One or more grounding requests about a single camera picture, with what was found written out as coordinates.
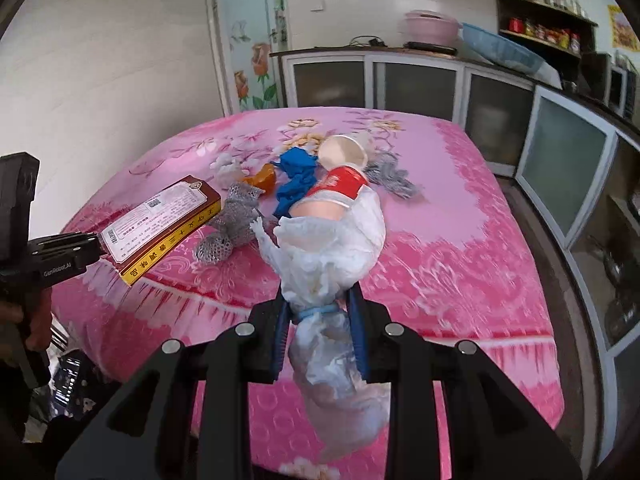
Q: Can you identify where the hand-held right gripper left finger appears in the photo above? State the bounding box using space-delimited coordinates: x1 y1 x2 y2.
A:
55 294 291 480

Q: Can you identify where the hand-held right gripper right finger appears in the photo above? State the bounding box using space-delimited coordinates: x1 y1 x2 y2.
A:
347 285 583 480

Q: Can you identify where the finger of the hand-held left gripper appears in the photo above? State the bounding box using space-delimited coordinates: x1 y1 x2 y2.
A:
35 231 104 267

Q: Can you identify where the white plastic bag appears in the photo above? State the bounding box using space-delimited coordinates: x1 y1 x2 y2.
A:
250 187 391 463

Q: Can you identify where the brown yellow cardboard box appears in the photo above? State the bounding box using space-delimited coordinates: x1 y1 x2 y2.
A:
100 175 222 287

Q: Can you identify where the person's left hand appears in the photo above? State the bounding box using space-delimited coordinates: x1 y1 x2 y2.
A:
0 300 54 355

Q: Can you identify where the pink floral blanket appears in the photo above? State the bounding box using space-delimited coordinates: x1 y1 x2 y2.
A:
60 106 566 480

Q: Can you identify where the grey metal mesh scrubber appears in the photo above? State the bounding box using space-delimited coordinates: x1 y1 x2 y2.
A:
192 182 268 267
367 152 422 201

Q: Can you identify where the red white paper cup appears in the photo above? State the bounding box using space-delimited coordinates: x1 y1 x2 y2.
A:
292 165 371 221

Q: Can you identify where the orange wrapper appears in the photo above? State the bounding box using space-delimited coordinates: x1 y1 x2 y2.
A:
239 162 278 196

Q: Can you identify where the white crumpled tissue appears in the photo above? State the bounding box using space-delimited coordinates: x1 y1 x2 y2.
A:
209 154 241 183

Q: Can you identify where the plain white paper cup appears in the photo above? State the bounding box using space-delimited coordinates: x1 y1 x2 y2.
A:
318 132 373 171

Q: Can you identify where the frosted glass door cabinet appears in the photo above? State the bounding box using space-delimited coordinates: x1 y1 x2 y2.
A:
270 45 640 361

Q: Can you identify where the metal pot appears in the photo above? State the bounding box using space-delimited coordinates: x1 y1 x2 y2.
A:
602 285 640 346

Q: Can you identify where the glass door with flower decals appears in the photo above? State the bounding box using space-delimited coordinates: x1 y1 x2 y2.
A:
210 0 291 113

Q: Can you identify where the black induction cooker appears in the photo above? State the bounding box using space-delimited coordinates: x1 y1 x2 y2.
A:
404 41 458 56

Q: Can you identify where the pink lidded basin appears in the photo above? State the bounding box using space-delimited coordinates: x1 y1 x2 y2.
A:
404 9 462 46

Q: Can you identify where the blue plastic basin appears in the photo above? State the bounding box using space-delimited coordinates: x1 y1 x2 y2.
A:
461 22 548 73

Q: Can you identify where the row of red jars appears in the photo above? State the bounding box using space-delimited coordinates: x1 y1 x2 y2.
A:
507 16 583 53

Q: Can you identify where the microwave oven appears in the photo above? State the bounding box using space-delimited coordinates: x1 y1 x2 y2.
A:
580 52 640 117

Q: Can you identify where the dark wooden shelf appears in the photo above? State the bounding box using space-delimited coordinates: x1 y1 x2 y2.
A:
491 0 599 86

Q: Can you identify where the yellow wall poster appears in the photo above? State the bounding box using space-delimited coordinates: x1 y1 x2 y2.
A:
607 5 640 52

